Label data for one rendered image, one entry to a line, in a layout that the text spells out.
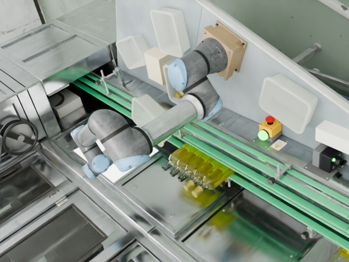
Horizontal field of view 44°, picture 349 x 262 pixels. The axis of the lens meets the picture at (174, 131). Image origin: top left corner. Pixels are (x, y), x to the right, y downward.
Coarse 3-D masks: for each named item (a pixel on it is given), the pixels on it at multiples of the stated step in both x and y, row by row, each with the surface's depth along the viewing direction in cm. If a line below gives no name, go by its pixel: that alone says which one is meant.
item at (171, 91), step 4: (164, 68) 219; (164, 72) 221; (168, 80) 225; (168, 84) 226; (168, 88) 227; (172, 88) 229; (168, 92) 229; (172, 92) 230; (172, 96) 231; (172, 100) 230; (176, 100) 229; (180, 100) 229
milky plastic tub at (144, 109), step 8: (144, 96) 200; (136, 104) 203; (144, 104) 197; (152, 104) 197; (136, 112) 208; (144, 112) 212; (152, 112) 194; (160, 112) 195; (136, 120) 210; (144, 120) 210; (160, 144) 202
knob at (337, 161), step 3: (339, 156) 167; (336, 159) 166; (339, 159) 166; (342, 159) 166; (333, 162) 167; (336, 162) 166; (339, 162) 166; (342, 162) 167; (345, 162) 167; (333, 165) 168; (336, 165) 167; (339, 165) 166; (342, 165) 166
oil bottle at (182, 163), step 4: (192, 152) 211; (196, 152) 210; (200, 152) 210; (184, 156) 209; (188, 156) 209; (192, 156) 208; (196, 156) 209; (180, 160) 208; (184, 160) 207; (188, 160) 207; (192, 160) 207; (180, 164) 206; (184, 164) 205; (180, 168) 206; (184, 168) 206
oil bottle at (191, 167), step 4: (200, 156) 207; (204, 156) 207; (208, 156) 206; (196, 160) 206; (200, 160) 205; (204, 160) 205; (188, 164) 204; (192, 164) 204; (196, 164) 203; (200, 164) 203; (188, 168) 203; (192, 168) 202; (196, 168) 202; (188, 172) 202; (192, 172) 201; (192, 176) 203
